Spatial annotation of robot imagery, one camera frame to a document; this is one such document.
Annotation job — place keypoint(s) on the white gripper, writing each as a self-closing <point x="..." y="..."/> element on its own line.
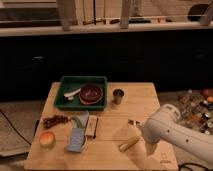
<point x="150" y="148"/>

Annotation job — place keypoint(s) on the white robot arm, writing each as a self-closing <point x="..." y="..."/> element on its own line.
<point x="162" y="125"/>

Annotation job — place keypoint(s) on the metal cup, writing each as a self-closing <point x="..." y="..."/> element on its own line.
<point x="118" y="94"/>

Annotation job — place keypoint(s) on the silver fork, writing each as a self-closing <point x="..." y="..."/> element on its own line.
<point x="135" y="122"/>

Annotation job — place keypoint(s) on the wooden block with dark edge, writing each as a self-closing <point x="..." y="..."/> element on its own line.
<point x="91" y="126"/>

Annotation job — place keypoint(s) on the bottles and jars on floor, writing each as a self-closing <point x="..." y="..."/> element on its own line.
<point x="197" y="110"/>

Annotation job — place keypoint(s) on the blue cloth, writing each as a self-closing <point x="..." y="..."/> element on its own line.
<point x="77" y="137"/>

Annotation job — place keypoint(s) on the green and white vegetable toy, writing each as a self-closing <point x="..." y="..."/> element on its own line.
<point x="77" y="121"/>

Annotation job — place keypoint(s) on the dark red bowl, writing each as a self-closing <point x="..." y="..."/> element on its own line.
<point x="90" y="94"/>

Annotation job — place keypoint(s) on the white brush in tray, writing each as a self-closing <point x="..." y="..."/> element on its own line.
<point x="71" y="94"/>

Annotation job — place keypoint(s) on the orange fruit toy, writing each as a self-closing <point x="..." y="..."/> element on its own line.
<point x="47" y="139"/>

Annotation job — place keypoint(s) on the green plastic tray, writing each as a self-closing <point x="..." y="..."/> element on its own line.
<point x="72" y="83"/>

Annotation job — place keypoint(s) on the bunch of dark grapes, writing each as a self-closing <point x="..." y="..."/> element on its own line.
<point x="49" y="122"/>

